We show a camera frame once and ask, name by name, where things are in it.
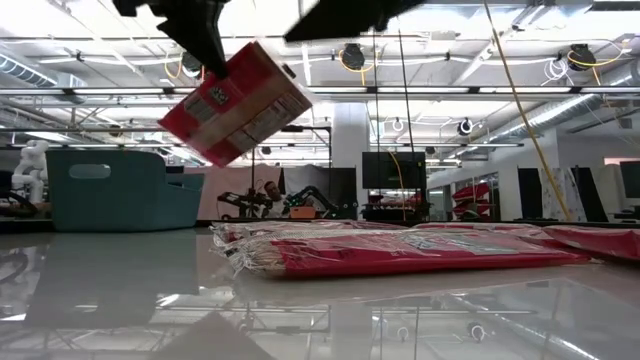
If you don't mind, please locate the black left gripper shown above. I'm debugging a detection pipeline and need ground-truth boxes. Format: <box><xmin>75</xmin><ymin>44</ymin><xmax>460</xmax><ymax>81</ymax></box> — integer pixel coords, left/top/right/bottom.
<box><xmin>112</xmin><ymin>0</ymin><xmax>231</xmax><ymax>80</ymax></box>

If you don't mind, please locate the red microwave popcorn bag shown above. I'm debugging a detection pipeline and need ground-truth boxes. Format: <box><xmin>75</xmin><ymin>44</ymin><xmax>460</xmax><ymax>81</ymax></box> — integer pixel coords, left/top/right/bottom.
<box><xmin>212</xmin><ymin>225</ymin><xmax>594</xmax><ymax>280</ymax></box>
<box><xmin>412</xmin><ymin>221</ymin><xmax>551</xmax><ymax>240</ymax></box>
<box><xmin>157</xmin><ymin>40</ymin><xmax>314</xmax><ymax>169</ymax></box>
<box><xmin>542</xmin><ymin>224</ymin><xmax>640</xmax><ymax>264</ymax></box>

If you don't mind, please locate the pale partition board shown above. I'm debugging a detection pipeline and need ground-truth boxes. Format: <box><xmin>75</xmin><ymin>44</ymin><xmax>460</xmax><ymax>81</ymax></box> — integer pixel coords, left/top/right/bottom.
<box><xmin>184</xmin><ymin>164</ymin><xmax>282</xmax><ymax>220</ymax></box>

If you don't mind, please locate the black monitor screen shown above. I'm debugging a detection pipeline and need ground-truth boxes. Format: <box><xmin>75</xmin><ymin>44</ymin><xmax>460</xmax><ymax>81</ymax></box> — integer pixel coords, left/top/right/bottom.
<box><xmin>361</xmin><ymin>151</ymin><xmax>428</xmax><ymax>191</ymax></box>
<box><xmin>619</xmin><ymin>159</ymin><xmax>640</xmax><ymax>200</ymax></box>

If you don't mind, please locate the person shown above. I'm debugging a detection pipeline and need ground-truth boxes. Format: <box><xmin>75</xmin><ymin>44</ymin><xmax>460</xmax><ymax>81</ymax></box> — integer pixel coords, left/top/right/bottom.
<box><xmin>261</xmin><ymin>180</ymin><xmax>287</xmax><ymax>219</ymax></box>

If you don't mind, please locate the teal plastic basket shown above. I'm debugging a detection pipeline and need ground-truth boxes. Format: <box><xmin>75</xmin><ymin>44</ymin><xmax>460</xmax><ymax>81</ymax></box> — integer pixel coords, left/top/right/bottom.
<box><xmin>45</xmin><ymin>148</ymin><xmax>205</xmax><ymax>233</ymax></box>

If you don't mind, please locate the red packaging pile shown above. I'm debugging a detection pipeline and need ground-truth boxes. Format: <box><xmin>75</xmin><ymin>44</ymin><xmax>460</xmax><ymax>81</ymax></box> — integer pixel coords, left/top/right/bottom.
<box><xmin>451</xmin><ymin>182</ymin><xmax>495</xmax><ymax>222</ymax></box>

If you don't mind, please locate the black standing panel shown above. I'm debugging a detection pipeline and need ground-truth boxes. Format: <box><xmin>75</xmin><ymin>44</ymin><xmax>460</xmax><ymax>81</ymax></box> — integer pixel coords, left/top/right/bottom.
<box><xmin>572</xmin><ymin>164</ymin><xmax>610</xmax><ymax>222</ymax></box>
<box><xmin>517</xmin><ymin>167</ymin><xmax>545</xmax><ymax>220</ymax></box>

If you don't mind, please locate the white marbled panel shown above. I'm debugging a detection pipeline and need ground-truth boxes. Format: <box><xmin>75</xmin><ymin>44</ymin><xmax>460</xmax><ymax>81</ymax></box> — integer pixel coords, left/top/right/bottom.
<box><xmin>542</xmin><ymin>167</ymin><xmax>575</xmax><ymax>221</ymax></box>

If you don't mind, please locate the thin black hanging cable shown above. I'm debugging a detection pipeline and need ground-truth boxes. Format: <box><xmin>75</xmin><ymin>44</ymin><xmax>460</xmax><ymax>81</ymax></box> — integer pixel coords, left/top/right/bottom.
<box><xmin>371</xmin><ymin>27</ymin><xmax>382</xmax><ymax>194</ymax></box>

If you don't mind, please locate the silver ventilation duct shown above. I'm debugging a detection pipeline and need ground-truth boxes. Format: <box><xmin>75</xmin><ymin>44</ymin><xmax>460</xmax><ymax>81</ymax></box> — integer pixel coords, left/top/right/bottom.
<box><xmin>479</xmin><ymin>59</ymin><xmax>640</xmax><ymax>147</ymax></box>
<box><xmin>0</xmin><ymin>52</ymin><xmax>86</xmax><ymax>90</ymax></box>

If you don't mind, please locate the yellow extension cable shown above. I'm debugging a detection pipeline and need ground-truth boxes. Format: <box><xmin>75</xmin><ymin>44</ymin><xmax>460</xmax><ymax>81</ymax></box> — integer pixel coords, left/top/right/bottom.
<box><xmin>482</xmin><ymin>0</ymin><xmax>574</xmax><ymax>222</ymax></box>

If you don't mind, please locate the thick black hose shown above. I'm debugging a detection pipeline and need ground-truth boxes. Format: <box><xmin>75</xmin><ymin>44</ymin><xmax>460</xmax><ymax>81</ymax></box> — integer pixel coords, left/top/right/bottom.
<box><xmin>0</xmin><ymin>189</ymin><xmax>40</xmax><ymax>219</ymax></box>

